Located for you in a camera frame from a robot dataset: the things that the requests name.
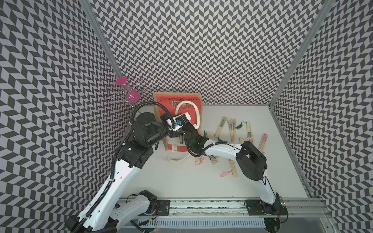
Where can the chrome stand with pink cups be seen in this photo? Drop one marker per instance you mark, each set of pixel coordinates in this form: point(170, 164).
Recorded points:
point(123, 92)

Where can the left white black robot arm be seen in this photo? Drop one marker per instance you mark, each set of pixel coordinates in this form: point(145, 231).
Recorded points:
point(103, 215)

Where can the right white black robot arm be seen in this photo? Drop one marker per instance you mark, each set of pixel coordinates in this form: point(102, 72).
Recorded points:
point(250, 159)

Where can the burlap red striped tote bag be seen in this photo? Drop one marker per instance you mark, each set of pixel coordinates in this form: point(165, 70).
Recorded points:
point(184, 107)

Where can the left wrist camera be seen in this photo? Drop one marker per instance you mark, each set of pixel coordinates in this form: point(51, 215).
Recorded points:
point(179, 121)

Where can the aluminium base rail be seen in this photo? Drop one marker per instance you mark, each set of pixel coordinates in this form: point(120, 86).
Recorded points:
point(285, 216)

